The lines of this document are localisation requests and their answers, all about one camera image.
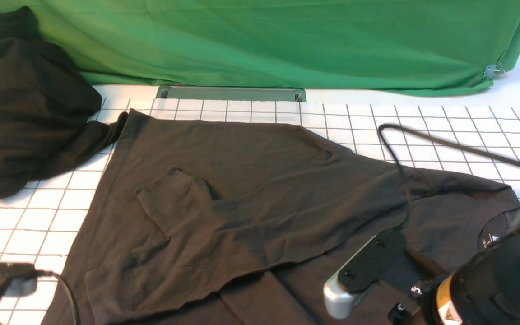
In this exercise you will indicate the gray long-sleeved shirt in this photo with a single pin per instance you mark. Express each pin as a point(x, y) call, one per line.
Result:
point(200, 223)

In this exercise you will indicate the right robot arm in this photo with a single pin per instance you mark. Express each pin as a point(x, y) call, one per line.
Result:
point(484, 291)

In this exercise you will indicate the green backdrop cloth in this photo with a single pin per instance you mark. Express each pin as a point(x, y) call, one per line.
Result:
point(427, 48)

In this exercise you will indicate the black clothing pile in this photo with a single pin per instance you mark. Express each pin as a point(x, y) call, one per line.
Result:
point(46, 108)

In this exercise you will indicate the silver binder clip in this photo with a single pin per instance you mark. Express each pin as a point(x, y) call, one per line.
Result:
point(493, 71)

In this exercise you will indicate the gray metal rail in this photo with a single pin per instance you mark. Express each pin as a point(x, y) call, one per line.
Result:
point(232, 93)

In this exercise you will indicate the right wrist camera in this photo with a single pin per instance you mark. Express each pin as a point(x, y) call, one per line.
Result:
point(353, 281)

